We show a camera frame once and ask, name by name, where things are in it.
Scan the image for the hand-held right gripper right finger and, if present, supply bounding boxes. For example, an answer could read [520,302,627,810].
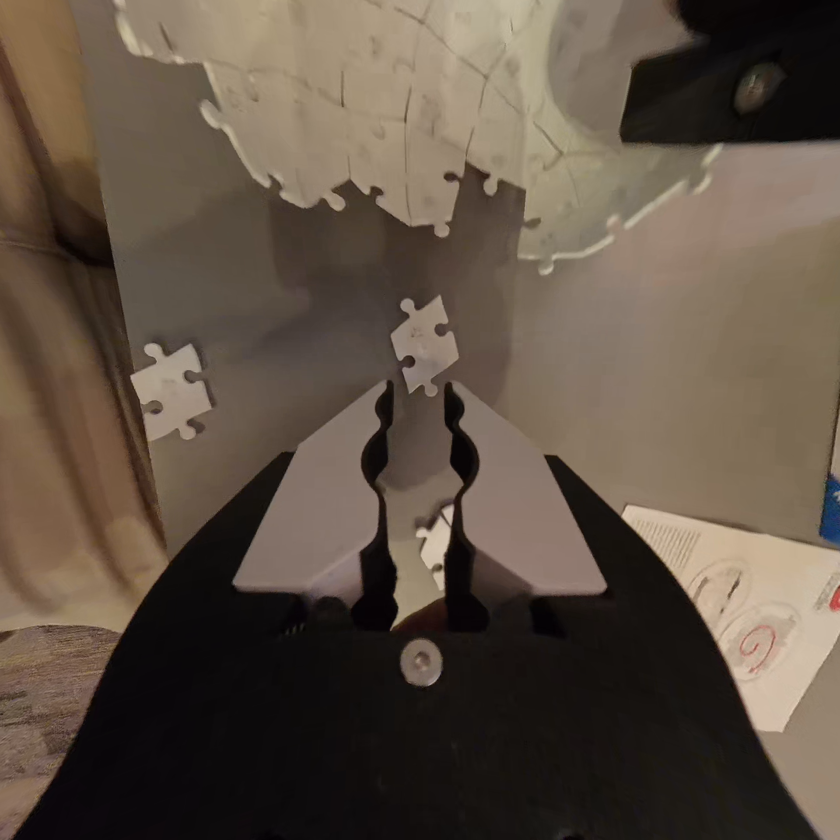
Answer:
[444,382,607,632]

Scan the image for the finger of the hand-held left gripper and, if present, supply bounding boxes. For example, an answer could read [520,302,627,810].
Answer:
[548,20,631,142]

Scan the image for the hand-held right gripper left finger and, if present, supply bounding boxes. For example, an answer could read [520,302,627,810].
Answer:
[233,379,403,632]

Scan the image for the partly built puzzle ball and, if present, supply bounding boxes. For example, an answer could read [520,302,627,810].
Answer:
[112,0,726,275]

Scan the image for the white puzzle piece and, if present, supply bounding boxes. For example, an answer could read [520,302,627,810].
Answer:
[415,504,457,592]
[130,343,215,442]
[390,295,459,398]

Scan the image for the printed puzzle box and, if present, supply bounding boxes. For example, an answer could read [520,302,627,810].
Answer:
[819,472,840,546]

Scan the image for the white instruction sheet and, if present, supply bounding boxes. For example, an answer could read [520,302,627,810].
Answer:
[620,504,840,732]

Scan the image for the person's beige trousers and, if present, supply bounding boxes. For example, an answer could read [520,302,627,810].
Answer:
[0,36,168,621]

